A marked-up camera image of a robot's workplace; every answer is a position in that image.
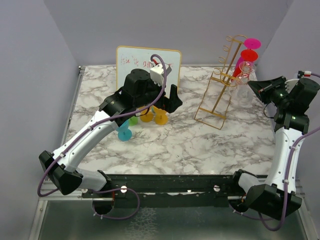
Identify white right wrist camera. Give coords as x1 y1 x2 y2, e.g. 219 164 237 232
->
285 70 312 93

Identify green plastic wine glass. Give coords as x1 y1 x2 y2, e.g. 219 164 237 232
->
128 116 139 127

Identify pink plastic wine glass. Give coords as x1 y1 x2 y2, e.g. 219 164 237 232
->
232 38 261 77

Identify red plastic wine glass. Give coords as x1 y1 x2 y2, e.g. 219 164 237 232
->
240 49 259 63

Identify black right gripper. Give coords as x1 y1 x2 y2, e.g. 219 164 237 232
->
248 76 292 109

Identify yellow framed whiteboard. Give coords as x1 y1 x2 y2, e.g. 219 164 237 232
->
116 45 182 97

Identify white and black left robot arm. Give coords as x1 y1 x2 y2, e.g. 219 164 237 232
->
39 64 183 198

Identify gold wire wine glass rack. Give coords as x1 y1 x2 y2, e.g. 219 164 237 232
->
193 35 247 130

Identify orange plastic wine glass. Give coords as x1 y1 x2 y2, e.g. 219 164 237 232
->
139 108 154 123

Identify yellow plastic wine glass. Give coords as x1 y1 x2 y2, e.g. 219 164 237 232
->
153 106 168 126

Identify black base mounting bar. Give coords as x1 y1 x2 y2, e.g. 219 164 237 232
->
82 174 245 208

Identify blue plastic wine glass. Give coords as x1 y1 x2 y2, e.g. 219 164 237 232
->
116 125 132 142

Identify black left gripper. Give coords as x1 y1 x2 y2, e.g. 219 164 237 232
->
134 74 183 113

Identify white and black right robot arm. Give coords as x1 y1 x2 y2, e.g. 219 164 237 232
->
229 76 320 221

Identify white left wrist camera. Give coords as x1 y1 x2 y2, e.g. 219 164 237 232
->
149 63 175 87

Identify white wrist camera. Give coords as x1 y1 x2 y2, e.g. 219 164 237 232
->
149 63 175 87
285 70 312 93

